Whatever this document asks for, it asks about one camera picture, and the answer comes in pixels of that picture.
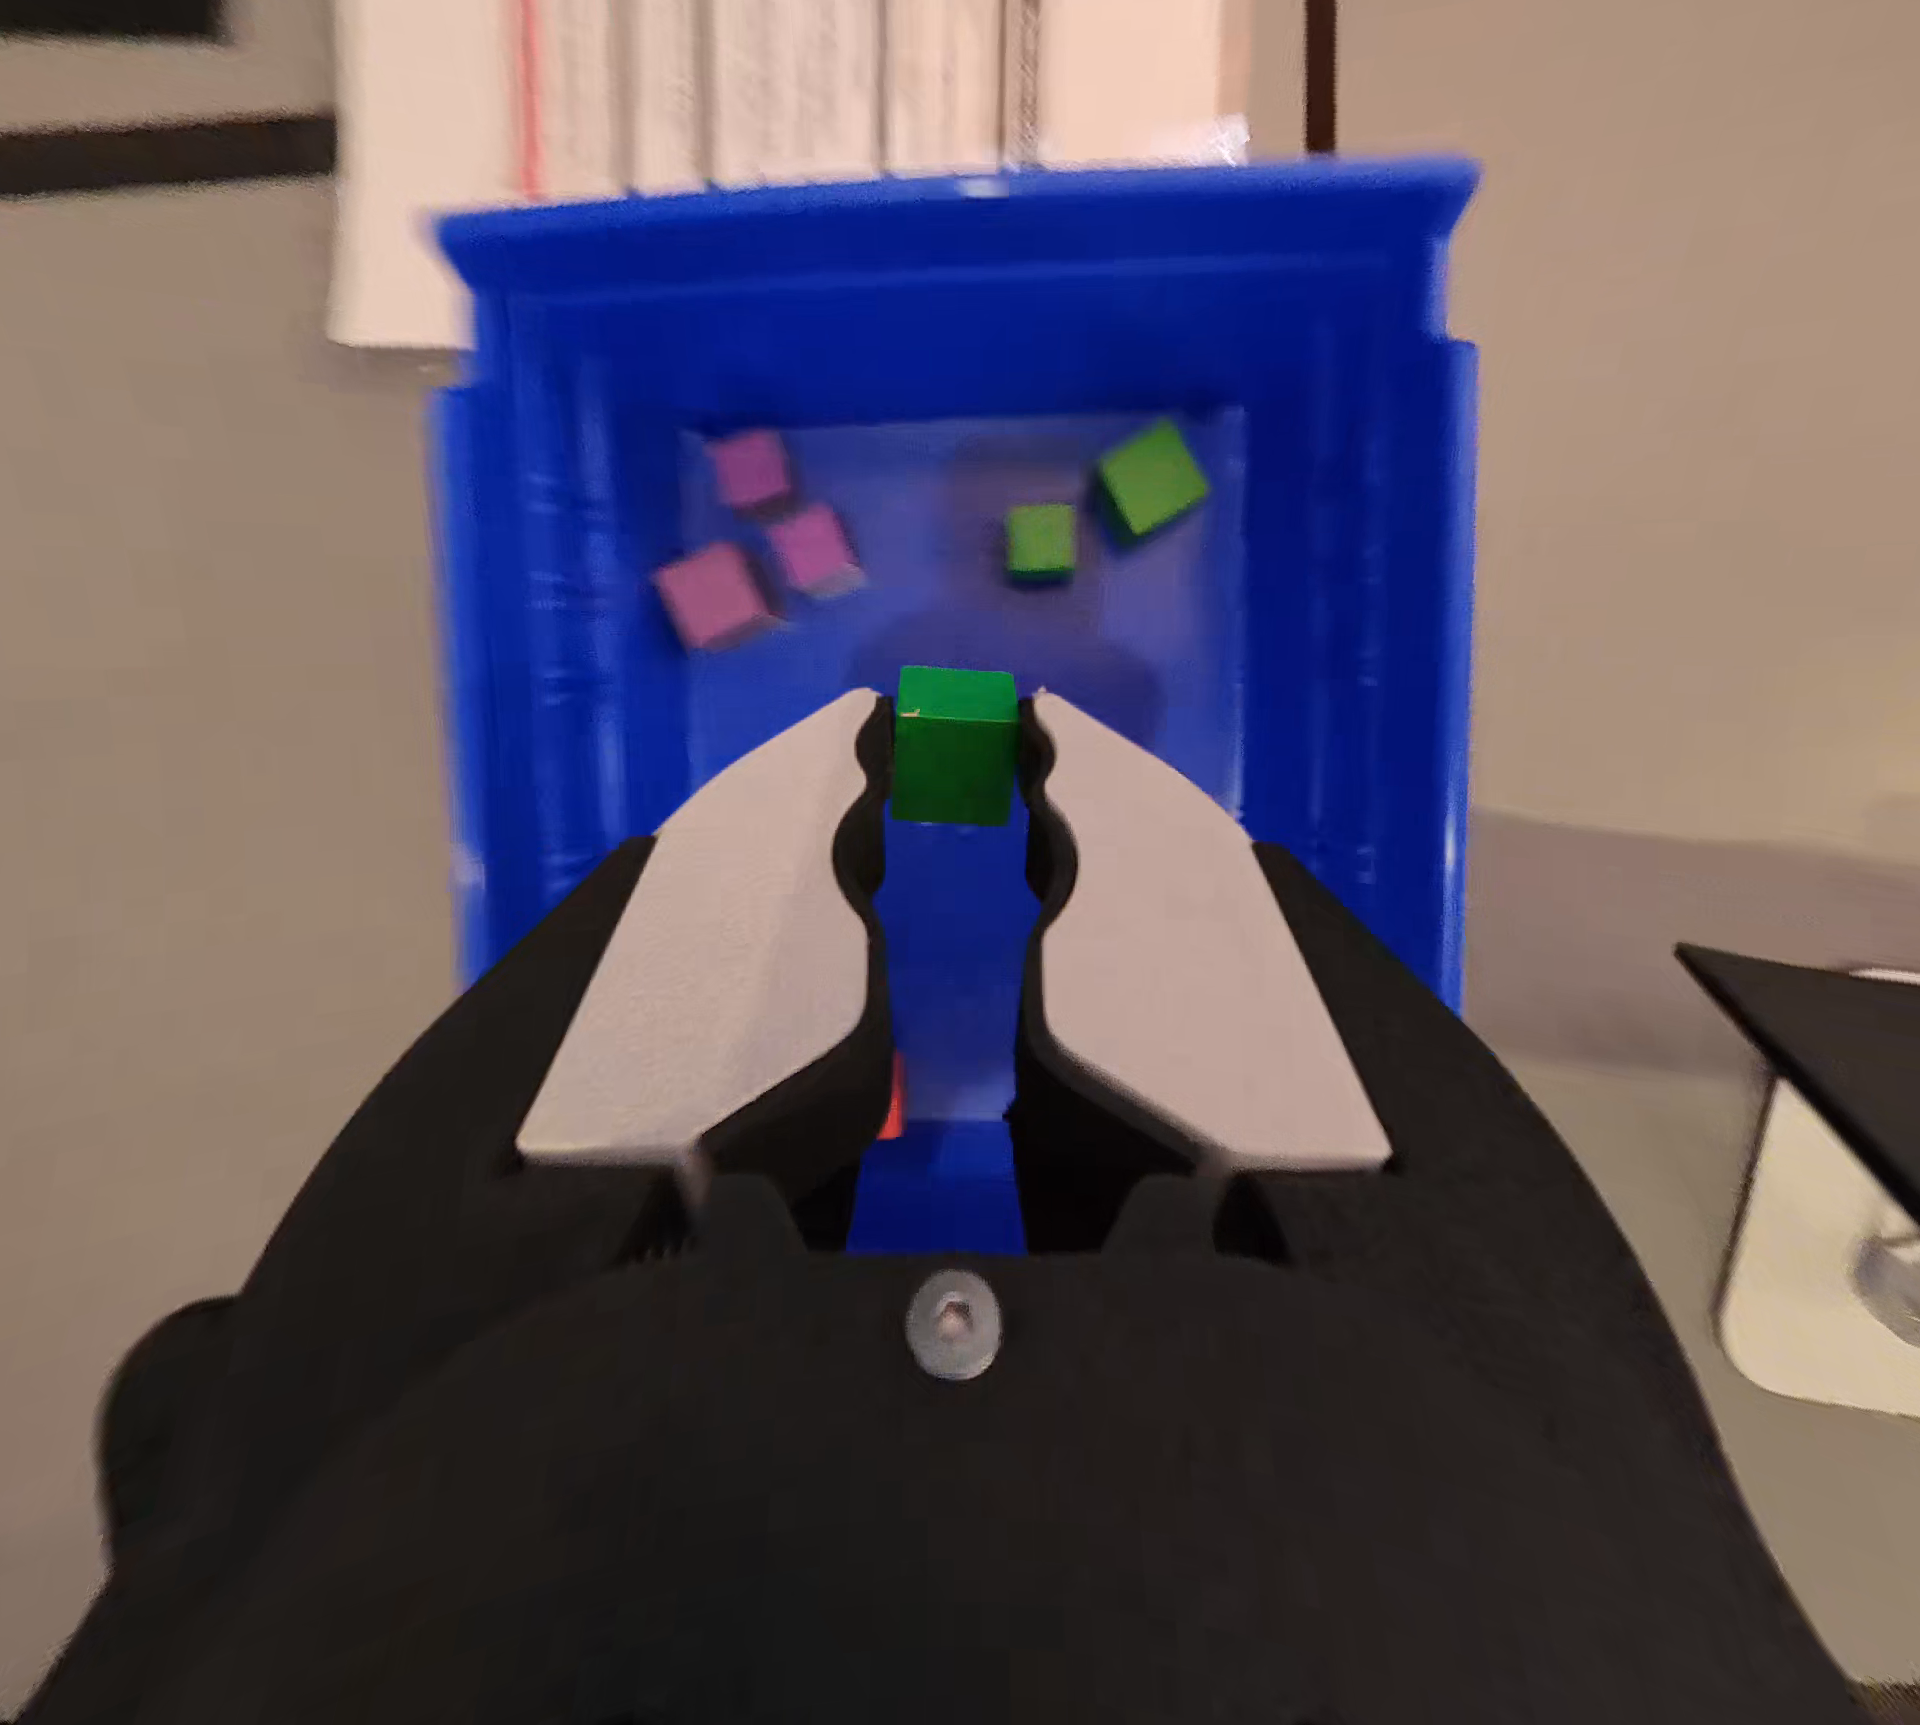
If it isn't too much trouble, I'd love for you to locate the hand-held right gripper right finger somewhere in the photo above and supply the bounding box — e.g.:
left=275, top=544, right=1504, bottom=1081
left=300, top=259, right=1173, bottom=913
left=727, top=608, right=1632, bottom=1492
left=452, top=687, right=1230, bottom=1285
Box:
left=1013, top=690, right=1395, bottom=1239

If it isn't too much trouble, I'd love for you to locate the purple wooden cube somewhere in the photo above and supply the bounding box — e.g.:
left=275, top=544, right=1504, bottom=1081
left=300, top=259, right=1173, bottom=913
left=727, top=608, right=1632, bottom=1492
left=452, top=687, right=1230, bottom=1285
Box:
left=704, top=427, right=795, bottom=515
left=653, top=541, right=783, bottom=655
left=765, top=502, right=870, bottom=602

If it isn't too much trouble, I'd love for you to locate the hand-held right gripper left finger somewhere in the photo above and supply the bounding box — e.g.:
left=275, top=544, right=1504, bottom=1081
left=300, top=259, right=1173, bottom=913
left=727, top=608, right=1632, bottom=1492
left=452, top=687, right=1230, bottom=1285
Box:
left=515, top=687, right=899, bottom=1247

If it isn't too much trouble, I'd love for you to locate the blue plastic bin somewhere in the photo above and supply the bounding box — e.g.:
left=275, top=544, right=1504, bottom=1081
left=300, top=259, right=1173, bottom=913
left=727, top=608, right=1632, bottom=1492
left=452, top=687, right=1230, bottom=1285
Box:
left=425, top=152, right=1488, bottom=1254

